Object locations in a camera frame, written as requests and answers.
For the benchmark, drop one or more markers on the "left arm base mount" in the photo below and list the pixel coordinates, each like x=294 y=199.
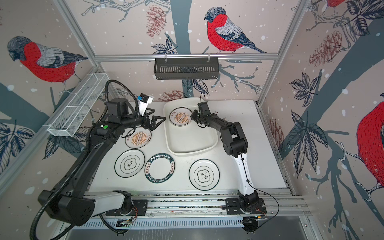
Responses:
x=135 y=208

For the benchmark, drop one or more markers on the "green ring plate front centre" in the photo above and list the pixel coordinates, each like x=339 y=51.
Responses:
x=160 y=168

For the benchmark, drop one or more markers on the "white wire mesh shelf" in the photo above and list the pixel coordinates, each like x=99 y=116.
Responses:
x=74 y=113

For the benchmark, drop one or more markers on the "orange sunburst plate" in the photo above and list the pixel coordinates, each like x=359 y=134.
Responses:
x=139 y=138
x=180 y=116

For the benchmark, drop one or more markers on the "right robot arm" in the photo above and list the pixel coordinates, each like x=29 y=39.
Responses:
x=235 y=145

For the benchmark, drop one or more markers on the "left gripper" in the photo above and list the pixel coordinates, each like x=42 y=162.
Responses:
x=153 y=125

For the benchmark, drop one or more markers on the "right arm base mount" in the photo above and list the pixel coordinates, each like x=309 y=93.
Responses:
x=235 y=207

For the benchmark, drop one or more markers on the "white flower plate centre right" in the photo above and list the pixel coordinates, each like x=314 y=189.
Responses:
x=204 y=175

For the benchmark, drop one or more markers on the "horizontal aluminium frame bar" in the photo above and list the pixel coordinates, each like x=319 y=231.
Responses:
x=148 y=58

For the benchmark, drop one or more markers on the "white flower plate left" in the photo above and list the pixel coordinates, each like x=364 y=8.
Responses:
x=129 y=163

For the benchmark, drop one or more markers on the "white flower plate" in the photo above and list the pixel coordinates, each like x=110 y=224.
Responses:
x=204 y=175
x=129 y=163

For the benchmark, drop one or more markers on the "black wall-mounted basket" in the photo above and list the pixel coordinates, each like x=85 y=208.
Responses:
x=187 y=69

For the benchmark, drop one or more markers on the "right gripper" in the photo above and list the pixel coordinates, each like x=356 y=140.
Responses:
x=194 y=115

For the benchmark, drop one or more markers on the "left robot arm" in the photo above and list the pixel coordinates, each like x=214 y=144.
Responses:
x=66 y=202

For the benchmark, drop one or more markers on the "white plastic bin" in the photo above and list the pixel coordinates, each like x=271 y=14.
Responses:
x=190 y=139

